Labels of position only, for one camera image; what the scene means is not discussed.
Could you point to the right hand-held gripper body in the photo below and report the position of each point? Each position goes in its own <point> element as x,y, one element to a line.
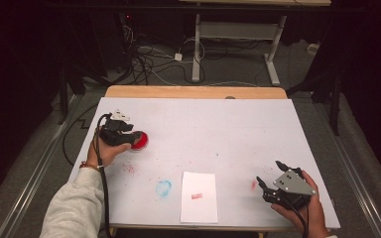
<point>291,183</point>

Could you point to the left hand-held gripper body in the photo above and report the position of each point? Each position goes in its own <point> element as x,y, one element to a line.
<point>112,134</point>

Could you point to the round red ink pad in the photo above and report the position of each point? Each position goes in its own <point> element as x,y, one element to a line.
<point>142,144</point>

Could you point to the person's left hand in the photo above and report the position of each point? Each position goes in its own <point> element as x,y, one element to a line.
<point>104,153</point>

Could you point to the person's right hand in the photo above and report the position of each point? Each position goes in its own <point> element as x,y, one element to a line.
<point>316,218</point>

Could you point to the black metal stand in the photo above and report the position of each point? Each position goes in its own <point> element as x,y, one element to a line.
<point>63,99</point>
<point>335,109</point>

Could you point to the white paper sheet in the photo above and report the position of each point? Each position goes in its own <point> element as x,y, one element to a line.
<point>198,185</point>

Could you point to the large white board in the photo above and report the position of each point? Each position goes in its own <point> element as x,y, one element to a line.
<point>211,132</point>

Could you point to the wooden table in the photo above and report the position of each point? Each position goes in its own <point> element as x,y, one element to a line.
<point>195,92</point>

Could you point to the white power adapter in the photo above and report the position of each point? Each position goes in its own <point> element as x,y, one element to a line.
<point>178,57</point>

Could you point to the grey table grommet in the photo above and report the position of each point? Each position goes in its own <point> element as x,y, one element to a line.
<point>230,97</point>

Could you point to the aluminium floor rail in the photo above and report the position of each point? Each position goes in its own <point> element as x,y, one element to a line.
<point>354,172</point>
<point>36,172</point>

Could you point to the white metal desk frame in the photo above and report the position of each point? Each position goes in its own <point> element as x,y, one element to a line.
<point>238,30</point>

